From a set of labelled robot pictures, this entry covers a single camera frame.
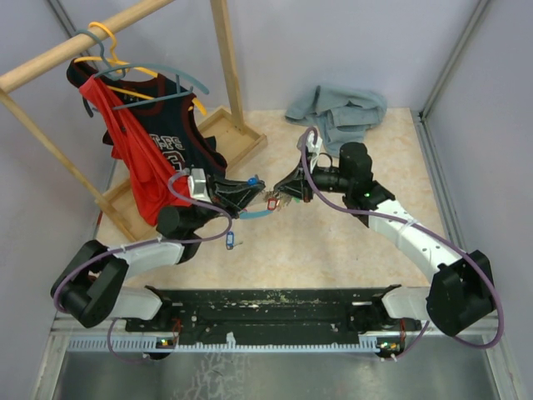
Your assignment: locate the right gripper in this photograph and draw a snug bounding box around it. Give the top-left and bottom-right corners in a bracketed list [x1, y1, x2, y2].
[275, 155, 352, 203]

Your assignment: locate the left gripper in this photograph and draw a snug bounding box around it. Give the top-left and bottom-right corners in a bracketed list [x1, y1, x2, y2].
[188, 174, 266, 233]

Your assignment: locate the keyring chain with keys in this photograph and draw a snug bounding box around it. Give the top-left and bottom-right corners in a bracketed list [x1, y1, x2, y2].
[237, 188, 301, 222]

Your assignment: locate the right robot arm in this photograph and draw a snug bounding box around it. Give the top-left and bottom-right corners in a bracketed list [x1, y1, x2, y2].
[274, 142, 496, 337]

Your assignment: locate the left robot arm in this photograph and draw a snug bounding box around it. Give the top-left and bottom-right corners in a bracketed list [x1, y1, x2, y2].
[51, 168, 266, 331]

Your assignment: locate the wooden clothes rack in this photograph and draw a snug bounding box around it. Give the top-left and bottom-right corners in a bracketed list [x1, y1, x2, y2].
[0, 0, 268, 243]

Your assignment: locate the red shirt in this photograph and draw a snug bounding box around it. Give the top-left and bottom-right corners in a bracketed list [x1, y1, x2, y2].
[79, 77, 191, 226]

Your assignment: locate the light blue denim cloth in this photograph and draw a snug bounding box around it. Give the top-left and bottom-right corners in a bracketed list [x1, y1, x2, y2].
[285, 85, 387, 157]

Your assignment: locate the navy basketball jersey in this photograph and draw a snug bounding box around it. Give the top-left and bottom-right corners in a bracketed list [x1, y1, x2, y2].
[65, 57, 228, 176]

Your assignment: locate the teal clothes hanger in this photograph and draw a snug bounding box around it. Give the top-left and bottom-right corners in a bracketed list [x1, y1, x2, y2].
[73, 27, 210, 118]

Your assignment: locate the yellow clothes hanger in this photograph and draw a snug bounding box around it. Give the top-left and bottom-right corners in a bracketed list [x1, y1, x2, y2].
[72, 21, 208, 116]

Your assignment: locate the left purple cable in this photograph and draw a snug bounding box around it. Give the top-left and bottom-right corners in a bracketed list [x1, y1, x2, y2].
[53, 171, 234, 366]

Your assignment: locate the purple cable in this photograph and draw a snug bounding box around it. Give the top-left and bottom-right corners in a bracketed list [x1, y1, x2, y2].
[53, 171, 234, 366]
[299, 126, 506, 362]

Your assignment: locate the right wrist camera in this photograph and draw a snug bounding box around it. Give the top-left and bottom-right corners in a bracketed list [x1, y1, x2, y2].
[296, 131, 322, 158]

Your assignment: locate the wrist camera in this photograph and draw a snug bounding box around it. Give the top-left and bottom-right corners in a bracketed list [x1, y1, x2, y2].
[187, 168, 211, 203]
[296, 131, 322, 158]

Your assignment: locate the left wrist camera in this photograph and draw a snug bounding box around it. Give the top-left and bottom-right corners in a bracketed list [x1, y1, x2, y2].
[187, 168, 211, 203]

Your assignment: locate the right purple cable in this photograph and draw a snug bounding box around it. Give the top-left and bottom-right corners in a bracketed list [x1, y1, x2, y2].
[299, 126, 506, 362]

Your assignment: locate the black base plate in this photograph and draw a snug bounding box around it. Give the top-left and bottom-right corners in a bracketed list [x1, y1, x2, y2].
[126, 287, 421, 346]

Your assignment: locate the white cable duct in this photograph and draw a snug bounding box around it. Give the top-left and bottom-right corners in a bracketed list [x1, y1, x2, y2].
[66, 335, 405, 353]

